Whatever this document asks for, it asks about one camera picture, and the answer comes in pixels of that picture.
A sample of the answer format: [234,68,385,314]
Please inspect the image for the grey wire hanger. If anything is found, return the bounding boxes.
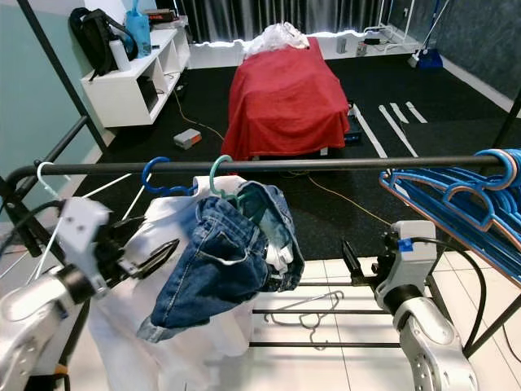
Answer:
[263,288,348,353]

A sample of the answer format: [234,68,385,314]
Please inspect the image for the white bottle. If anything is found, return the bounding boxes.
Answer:
[109,38,133,73]

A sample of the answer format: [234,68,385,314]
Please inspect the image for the black metal garment rack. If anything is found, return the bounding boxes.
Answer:
[0,0,521,359]

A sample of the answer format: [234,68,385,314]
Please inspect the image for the blue denim jeans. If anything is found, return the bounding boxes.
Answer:
[136,180,307,344]

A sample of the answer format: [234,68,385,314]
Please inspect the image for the black backpack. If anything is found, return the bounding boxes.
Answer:
[68,7,125,79]

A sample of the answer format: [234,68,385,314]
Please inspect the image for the stack of blue hangers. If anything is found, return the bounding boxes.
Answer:
[378,147,521,288]

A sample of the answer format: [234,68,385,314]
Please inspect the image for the white shelf unit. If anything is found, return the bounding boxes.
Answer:
[81,27,191,130]

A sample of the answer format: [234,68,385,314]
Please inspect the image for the white shirt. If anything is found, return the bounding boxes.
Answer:
[88,174,263,391]

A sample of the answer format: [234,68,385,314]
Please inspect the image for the teal plastic hanger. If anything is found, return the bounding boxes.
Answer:
[208,154,296,245]

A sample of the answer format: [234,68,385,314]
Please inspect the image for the blue broom with dustpan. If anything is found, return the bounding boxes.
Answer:
[407,0,453,71]

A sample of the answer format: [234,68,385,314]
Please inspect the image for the small grey red box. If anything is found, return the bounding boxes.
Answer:
[173,127,204,151]

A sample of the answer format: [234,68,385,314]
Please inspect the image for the dark curtain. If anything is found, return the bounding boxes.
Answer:
[177,0,393,46]

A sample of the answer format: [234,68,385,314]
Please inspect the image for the white wire hanger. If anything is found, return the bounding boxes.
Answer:
[26,161,136,288]

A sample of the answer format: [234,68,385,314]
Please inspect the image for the blue plastic hanger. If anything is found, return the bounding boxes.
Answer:
[140,156,198,199]

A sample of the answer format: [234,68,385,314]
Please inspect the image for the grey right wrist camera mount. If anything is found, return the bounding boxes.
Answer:
[382,220,440,304]

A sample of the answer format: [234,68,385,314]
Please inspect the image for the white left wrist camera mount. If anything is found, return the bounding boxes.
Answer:
[58,195,116,299]

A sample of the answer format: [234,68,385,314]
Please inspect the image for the light blue bag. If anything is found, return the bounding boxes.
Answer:
[125,0,154,59]

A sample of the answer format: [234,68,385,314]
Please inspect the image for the white plastic bag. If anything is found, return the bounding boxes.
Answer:
[243,21,313,57]

